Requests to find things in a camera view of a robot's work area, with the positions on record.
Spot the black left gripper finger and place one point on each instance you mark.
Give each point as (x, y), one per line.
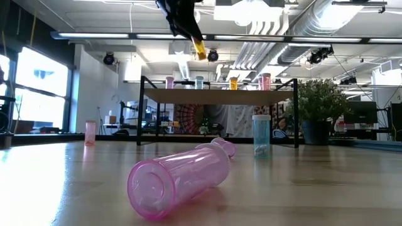
(198, 28)
(183, 28)

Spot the orange medicine bottle white cap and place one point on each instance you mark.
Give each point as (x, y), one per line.
(233, 84)
(200, 50)

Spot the wooden shelf black metal legs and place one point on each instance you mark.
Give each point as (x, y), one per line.
(216, 96)

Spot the black round ceiling spotlight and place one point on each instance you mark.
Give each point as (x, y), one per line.
(213, 56)
(109, 59)

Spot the white ceiling light fixture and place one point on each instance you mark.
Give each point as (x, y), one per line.
(248, 12)

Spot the white ceiling pipe bundle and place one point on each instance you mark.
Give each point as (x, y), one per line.
(260, 47)

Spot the black overhead light bar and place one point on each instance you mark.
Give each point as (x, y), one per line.
(94, 35)

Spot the white hanging cloth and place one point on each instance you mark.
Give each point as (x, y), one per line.
(235, 120)

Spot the small green lit device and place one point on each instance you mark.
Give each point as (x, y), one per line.
(204, 128)

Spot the patterned hanging cloth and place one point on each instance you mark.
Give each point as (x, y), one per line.
(265, 110)

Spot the small cardboard box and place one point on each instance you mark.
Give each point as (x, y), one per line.
(110, 120)

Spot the blue and white object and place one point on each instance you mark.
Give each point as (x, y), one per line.
(279, 134)

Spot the green potted plant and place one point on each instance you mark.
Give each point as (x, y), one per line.
(317, 103)

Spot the large bright window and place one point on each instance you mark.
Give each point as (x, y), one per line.
(41, 94)

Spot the black computer monitor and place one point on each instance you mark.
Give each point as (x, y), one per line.
(361, 111)
(397, 119)

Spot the black equipment stand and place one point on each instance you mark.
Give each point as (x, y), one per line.
(3, 122)

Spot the blue mat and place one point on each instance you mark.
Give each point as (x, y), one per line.
(383, 145)

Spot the mandala wall tapestry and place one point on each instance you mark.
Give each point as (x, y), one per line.
(188, 117)

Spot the silver air duct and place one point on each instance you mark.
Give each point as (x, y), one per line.
(301, 28)

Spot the black aluminium table frame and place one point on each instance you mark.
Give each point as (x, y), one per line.
(188, 139)

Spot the black ceiling camera cluster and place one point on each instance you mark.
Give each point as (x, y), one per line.
(317, 56)

